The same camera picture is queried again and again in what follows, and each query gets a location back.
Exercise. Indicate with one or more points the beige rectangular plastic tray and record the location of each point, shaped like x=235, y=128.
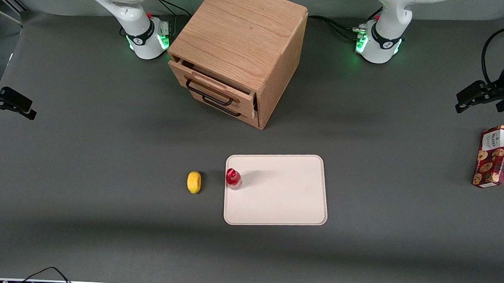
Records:
x=283, y=194

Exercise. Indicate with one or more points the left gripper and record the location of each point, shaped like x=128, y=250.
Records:
x=498, y=89

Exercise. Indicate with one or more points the oak wooden drawer cabinet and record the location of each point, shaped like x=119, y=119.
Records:
x=239, y=34

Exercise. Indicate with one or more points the yellow lemon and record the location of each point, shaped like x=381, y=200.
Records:
x=194, y=182

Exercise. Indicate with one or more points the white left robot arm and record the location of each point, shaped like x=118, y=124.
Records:
x=386, y=32

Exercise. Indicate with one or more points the wooden drawer with wide front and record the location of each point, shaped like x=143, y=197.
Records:
x=212, y=82

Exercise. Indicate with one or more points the wooden drawer with narrow front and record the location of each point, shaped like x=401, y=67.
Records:
x=236, y=115

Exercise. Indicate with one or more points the red cookie box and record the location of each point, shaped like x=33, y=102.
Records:
x=491, y=158

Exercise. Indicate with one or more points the small red-capped clear bottle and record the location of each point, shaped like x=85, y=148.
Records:
x=233, y=179

